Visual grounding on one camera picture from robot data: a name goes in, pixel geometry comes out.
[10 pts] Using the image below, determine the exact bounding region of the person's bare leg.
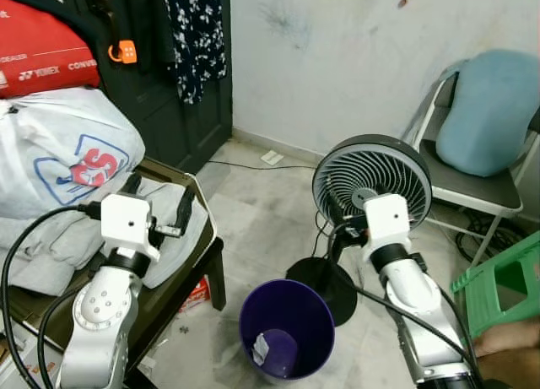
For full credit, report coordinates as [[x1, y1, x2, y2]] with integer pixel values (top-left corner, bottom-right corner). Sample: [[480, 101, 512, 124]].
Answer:
[[471, 316, 540, 389]]

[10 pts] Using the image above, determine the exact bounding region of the coiled black cable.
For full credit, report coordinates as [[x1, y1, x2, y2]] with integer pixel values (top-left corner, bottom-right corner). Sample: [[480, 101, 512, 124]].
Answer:
[[454, 212, 511, 265]]

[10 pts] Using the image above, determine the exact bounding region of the brown wooden table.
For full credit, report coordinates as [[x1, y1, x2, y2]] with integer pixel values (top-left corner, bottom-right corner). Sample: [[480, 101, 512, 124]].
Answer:
[[0, 157, 229, 389]]

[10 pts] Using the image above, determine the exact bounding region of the light grey cloth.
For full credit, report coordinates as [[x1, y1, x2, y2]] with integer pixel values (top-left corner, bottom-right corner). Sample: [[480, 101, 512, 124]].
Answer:
[[0, 171, 212, 299]]

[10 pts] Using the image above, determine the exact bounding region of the blue cushion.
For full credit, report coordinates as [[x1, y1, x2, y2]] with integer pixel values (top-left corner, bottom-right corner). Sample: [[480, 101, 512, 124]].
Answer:
[[435, 49, 540, 178]]

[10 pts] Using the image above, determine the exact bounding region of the thin black floor cable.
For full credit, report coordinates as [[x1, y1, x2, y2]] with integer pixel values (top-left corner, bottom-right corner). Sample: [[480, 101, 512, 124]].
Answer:
[[207, 159, 317, 172]]

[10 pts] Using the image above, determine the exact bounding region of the white paper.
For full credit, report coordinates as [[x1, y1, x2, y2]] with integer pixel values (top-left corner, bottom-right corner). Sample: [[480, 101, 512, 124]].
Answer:
[[252, 330, 273, 364]]

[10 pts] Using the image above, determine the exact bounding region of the red sports bag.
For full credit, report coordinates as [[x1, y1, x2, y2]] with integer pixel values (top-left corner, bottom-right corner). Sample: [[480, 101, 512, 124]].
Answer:
[[0, 0, 102, 100]]

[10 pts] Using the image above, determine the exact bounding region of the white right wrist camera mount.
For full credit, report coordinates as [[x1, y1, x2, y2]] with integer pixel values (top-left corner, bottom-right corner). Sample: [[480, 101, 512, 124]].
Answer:
[[361, 192, 413, 251]]

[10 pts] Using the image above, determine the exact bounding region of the white plastic bag red logo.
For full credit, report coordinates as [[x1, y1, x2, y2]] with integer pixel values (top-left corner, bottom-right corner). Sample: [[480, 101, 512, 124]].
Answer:
[[0, 87, 147, 223]]

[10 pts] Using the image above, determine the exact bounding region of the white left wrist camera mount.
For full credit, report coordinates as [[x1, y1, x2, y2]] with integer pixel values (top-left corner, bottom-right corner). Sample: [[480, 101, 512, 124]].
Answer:
[[100, 192, 161, 262]]

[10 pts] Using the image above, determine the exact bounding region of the dark wooden door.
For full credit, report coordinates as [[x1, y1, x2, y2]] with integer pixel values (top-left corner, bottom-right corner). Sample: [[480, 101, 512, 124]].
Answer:
[[57, 0, 235, 176]]

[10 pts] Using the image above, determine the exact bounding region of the black grey pedestal fan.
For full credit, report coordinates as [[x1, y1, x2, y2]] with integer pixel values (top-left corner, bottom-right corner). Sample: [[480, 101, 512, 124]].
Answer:
[[284, 133, 435, 327]]

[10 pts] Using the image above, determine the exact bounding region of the green plastic stool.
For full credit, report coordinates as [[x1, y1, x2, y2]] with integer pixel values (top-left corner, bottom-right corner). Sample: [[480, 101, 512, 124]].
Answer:
[[451, 230, 540, 340]]

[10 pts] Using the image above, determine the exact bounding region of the white folding chair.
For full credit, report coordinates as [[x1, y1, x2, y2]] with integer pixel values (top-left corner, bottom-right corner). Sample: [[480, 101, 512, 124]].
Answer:
[[412, 58, 540, 268]]

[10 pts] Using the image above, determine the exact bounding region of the navy white floral garment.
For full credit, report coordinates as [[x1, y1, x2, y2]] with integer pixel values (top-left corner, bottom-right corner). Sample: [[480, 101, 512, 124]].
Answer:
[[164, 0, 229, 105]]

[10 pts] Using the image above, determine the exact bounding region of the purple waste bin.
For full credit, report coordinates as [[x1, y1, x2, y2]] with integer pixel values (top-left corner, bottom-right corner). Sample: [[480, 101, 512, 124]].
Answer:
[[238, 278, 337, 383]]

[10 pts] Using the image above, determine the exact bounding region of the red printed carton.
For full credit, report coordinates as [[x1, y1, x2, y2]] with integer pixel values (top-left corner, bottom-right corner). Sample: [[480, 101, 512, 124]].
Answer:
[[179, 276, 213, 312]]

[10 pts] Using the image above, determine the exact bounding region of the orange tag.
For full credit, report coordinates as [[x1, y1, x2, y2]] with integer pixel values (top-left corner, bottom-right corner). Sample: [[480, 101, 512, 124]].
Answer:
[[107, 39, 138, 66]]

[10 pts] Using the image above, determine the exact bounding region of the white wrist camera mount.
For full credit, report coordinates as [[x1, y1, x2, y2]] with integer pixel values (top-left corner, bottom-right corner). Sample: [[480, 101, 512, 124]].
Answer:
[[361, 192, 413, 251], [100, 192, 161, 262]]

